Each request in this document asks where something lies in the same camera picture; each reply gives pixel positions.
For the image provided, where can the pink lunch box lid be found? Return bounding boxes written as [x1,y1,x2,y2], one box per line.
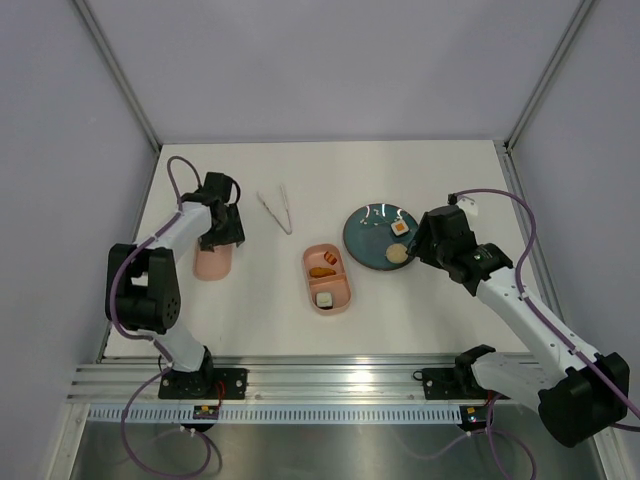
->
[193,245,234,281]

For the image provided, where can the orange salmon sushi roll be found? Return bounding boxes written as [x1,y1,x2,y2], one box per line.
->
[391,219,410,237]

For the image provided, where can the white cat paw tongs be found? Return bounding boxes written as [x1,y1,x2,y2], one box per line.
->
[256,184,293,236]

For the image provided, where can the pink divided lunch box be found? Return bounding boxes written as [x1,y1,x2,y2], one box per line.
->
[302,243,352,316]

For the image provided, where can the long brown sausage piece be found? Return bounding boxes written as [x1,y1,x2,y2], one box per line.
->
[309,267,337,279]

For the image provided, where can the cucumber sushi roll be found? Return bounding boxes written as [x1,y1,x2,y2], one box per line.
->
[315,291,334,310]

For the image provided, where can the short red sausage piece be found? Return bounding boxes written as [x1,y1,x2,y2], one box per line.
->
[323,252,337,265]

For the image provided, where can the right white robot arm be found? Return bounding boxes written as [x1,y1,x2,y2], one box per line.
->
[408,205,630,448]

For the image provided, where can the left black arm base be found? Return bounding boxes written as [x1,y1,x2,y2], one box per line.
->
[158,368,248,400]

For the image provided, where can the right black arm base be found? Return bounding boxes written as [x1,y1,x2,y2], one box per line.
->
[411,367,495,401]

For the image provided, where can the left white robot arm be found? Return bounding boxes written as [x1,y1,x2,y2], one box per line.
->
[105,172,245,398]

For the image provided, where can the beige steamed bun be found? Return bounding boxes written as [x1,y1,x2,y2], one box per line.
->
[385,243,408,264]

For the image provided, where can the blue ceramic plate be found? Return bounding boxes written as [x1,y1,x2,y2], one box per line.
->
[342,202,418,272]

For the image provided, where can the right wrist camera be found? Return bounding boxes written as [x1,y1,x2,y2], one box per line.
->
[447,194,479,218]

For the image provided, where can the aluminium mounting rail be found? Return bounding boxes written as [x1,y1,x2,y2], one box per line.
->
[66,354,455,405]

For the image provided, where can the left aluminium frame post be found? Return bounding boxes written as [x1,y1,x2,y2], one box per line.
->
[69,0,162,157]

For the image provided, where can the aluminium frame post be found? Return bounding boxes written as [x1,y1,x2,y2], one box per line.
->
[504,0,599,155]
[69,0,162,157]

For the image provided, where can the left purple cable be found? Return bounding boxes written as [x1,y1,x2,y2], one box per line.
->
[108,156,222,474]

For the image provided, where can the white slotted cable duct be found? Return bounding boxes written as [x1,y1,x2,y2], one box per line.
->
[88,404,462,425]

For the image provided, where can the right aluminium frame post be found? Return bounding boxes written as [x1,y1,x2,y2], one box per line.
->
[504,0,599,155]

